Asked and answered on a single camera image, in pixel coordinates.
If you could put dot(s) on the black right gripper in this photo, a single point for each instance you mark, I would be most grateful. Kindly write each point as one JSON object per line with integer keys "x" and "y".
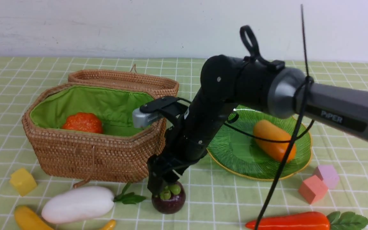
{"x": 165, "y": 170}

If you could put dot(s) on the dark purple mangosteen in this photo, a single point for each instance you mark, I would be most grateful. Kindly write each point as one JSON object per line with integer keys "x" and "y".
{"x": 170, "y": 200}

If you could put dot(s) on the orange toy pumpkin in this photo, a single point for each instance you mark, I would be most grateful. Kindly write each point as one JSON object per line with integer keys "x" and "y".
{"x": 83, "y": 122}

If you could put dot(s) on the white radish with leaves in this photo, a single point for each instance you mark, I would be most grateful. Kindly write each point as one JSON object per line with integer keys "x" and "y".
{"x": 85, "y": 203}

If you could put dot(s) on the yellow banana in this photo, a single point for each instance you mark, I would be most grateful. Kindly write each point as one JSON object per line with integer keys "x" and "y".
{"x": 27, "y": 219}

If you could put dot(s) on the red carrot with leaves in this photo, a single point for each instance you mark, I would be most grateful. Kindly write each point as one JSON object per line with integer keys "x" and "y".
{"x": 312, "y": 221}

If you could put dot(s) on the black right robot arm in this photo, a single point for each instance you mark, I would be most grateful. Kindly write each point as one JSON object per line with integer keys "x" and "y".
{"x": 266, "y": 86}

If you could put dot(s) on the woven rattan basket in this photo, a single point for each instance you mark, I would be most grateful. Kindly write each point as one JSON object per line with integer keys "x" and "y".
{"x": 118, "y": 154}

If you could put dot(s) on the green glass leaf plate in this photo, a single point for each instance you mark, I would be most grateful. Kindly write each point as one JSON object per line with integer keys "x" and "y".
{"x": 254, "y": 145}

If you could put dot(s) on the woven rattan basket lid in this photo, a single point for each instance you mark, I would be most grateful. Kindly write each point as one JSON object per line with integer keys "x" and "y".
{"x": 142, "y": 87}

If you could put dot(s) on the pink foam cube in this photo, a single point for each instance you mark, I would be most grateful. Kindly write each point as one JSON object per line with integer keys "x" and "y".
{"x": 313, "y": 189}

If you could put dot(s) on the purple foam cube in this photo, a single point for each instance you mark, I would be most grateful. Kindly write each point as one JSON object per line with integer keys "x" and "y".
{"x": 327, "y": 174}

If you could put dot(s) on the yellow foam cube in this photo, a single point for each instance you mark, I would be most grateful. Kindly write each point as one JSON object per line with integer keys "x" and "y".
{"x": 22, "y": 181}

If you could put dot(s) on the green checkered tablecloth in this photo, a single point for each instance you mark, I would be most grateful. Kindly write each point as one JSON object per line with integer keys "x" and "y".
{"x": 216, "y": 199}

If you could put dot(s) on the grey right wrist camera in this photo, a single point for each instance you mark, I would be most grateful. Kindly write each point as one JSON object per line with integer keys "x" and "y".
{"x": 145, "y": 116}

